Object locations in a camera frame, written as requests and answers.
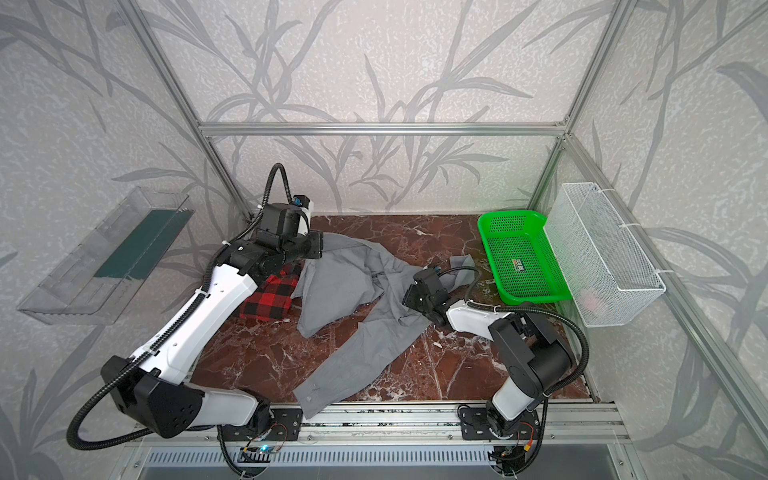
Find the white wire mesh basket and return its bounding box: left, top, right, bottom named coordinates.
left=544, top=182, right=666, bottom=328

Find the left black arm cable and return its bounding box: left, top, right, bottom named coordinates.
left=65, top=163, right=295, bottom=451

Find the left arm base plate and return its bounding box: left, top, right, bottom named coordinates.
left=222, top=407, right=303, bottom=443

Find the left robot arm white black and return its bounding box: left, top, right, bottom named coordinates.
left=102, top=230, right=323, bottom=438

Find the pink object in wire basket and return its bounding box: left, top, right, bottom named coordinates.
left=578, top=288, right=608, bottom=317

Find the clear acrylic wall shelf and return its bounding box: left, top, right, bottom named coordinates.
left=17, top=187, right=195, bottom=325

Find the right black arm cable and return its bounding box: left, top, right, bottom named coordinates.
left=437, top=265, right=590, bottom=397

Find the aluminium frame horizontal bar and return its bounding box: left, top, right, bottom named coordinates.
left=199, top=122, right=565, bottom=137

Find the green plastic basket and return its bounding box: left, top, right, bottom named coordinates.
left=477, top=210, right=572, bottom=305

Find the red black plaid shirt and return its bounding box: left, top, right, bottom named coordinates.
left=237, top=263, right=302, bottom=322

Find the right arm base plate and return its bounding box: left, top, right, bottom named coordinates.
left=456, top=404, right=541, bottom=443

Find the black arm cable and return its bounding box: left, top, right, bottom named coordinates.
left=437, top=265, right=590, bottom=397
left=65, top=163, right=295, bottom=451

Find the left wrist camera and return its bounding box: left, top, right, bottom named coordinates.
left=292, top=194, right=314, bottom=220

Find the aluminium mounting rail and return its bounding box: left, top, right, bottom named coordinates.
left=124, top=401, right=631, bottom=448

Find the grey long sleeve shirt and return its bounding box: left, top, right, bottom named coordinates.
left=292, top=232, right=475, bottom=420

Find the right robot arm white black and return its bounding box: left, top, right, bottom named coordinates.
left=403, top=267, right=588, bottom=429

